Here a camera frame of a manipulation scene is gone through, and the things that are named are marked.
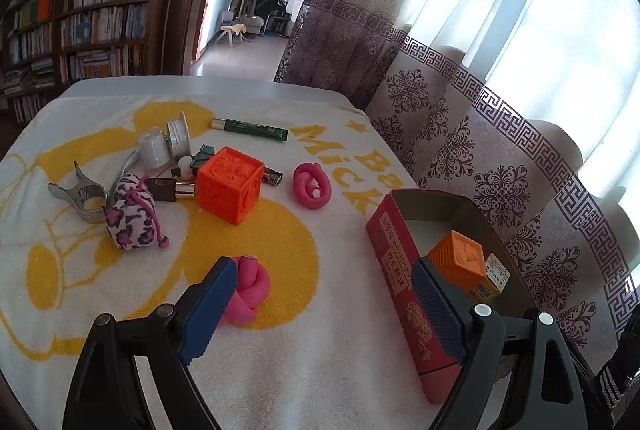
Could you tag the pink leopard print pouch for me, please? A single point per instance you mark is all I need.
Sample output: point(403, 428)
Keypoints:
point(131, 221)

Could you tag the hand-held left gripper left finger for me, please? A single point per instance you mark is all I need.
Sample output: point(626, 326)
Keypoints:
point(205, 310)

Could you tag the dark purple patterned curtain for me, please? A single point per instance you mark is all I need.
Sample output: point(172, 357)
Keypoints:
point(340, 45)

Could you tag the silver metal clip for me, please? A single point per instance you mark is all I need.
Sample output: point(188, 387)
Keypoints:
point(80, 196)

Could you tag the small stool with yellow cloth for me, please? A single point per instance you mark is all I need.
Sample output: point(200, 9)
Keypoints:
point(234, 32)

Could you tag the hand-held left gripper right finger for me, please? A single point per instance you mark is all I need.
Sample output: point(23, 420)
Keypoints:
point(440, 310)

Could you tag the black transparent lighter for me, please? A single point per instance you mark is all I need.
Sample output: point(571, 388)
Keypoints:
point(271, 177)

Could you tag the wooden bookshelf with books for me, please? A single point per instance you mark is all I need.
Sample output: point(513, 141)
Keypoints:
point(100, 20)

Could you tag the white yellow printed towel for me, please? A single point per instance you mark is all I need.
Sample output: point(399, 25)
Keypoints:
point(310, 360)

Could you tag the red tin container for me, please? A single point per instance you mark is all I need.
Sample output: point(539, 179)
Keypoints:
point(395, 270)

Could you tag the pink knotted foam roller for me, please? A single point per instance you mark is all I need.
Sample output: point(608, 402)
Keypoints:
point(250, 290)
point(300, 190)

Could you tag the brown bottle with gold cap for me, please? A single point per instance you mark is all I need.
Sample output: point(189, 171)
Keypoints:
point(162, 189)

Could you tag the small yellow packet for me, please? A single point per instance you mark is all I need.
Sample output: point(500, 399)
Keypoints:
point(492, 281)

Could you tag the white purple patterned curtain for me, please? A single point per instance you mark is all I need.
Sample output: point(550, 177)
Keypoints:
point(500, 160)

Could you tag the green tube with gold cap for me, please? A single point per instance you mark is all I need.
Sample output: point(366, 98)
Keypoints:
point(250, 128)

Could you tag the orange embossed cube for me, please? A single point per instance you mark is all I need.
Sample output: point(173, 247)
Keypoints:
point(225, 190)
point(457, 260)

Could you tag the small panda figurine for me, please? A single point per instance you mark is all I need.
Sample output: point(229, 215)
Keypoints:
point(185, 166)

